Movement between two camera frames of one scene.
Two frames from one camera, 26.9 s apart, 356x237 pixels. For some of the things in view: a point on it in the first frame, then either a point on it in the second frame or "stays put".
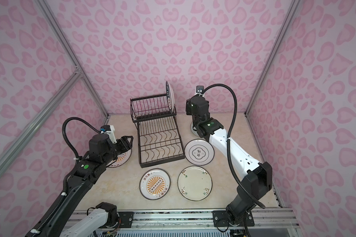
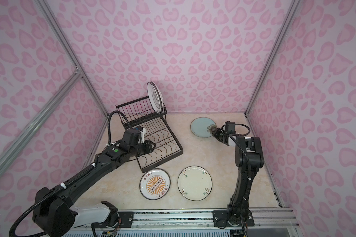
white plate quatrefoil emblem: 199,152 to 154,97
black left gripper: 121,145 to 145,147
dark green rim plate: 170,96 to 160,98
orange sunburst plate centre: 155,184 stays put
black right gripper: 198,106 to 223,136
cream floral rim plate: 195,183 stays put
